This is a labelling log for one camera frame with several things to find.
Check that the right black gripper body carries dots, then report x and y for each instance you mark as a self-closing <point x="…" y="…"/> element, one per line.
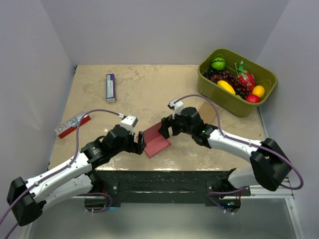
<point x="178" y="125"/>

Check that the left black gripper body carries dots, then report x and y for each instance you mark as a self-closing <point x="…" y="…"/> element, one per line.
<point x="129" y="145"/>

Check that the pink paper box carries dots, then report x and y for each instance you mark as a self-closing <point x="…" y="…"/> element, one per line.
<point x="155" y="142"/>

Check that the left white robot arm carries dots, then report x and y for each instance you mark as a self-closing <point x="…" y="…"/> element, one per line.
<point x="28" y="199"/>

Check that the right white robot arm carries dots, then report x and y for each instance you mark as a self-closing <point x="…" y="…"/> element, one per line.
<point x="266" y="167"/>

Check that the brown cardboard box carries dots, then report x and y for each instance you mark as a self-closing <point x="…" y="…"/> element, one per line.
<point x="207" y="113"/>

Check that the purple toothpaste box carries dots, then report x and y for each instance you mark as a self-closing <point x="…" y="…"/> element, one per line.
<point x="110" y="88"/>

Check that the red white toothpaste box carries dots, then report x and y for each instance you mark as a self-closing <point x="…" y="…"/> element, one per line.
<point x="70" y="125"/>

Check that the yellow toy mango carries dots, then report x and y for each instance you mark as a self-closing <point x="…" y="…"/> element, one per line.
<point x="226" y="86"/>

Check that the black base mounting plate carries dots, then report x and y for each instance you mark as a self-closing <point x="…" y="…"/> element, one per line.
<point x="114" y="188"/>

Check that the dark purple toy grapes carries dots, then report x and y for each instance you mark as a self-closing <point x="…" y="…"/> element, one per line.
<point x="239" y="88"/>

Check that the green toy watermelon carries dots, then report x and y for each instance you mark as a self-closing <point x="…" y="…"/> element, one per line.
<point x="218" y="63"/>

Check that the red toy apple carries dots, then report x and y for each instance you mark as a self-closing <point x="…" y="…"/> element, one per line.
<point x="251" y="98"/>

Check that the red toy dragon fruit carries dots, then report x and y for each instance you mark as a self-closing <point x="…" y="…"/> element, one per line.
<point x="244" y="76"/>

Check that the orange toy lemon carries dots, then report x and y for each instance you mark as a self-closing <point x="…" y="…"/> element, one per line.
<point x="258" y="91"/>

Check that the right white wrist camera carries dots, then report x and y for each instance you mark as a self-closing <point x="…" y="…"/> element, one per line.
<point x="177" y="106"/>

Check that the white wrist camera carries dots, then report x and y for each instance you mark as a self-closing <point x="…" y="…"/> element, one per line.
<point x="177" y="106"/>
<point x="129" y="122"/>

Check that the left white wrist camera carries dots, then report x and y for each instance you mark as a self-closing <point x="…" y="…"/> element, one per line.
<point x="129" y="122"/>

